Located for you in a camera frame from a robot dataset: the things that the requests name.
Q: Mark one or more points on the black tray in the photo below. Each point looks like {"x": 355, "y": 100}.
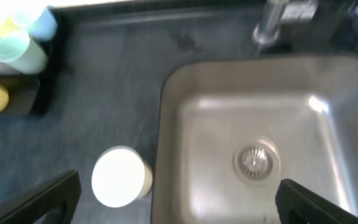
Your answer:
{"x": 26, "y": 93}
{"x": 51, "y": 51}

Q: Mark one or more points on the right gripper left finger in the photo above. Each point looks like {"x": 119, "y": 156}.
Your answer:
{"x": 51, "y": 196}

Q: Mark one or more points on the steel tap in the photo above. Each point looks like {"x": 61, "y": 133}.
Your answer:
{"x": 270, "y": 21}

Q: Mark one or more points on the blue cup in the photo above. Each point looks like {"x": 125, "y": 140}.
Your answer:
{"x": 43, "y": 26}

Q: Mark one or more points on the white cup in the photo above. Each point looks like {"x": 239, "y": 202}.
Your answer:
{"x": 118, "y": 177}

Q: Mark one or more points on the green cup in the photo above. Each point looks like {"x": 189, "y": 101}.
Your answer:
{"x": 23, "y": 54}

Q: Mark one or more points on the steel sink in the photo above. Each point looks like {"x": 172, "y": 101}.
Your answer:
{"x": 259, "y": 109}

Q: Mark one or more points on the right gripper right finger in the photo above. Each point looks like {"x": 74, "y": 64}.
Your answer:
{"x": 303, "y": 205}

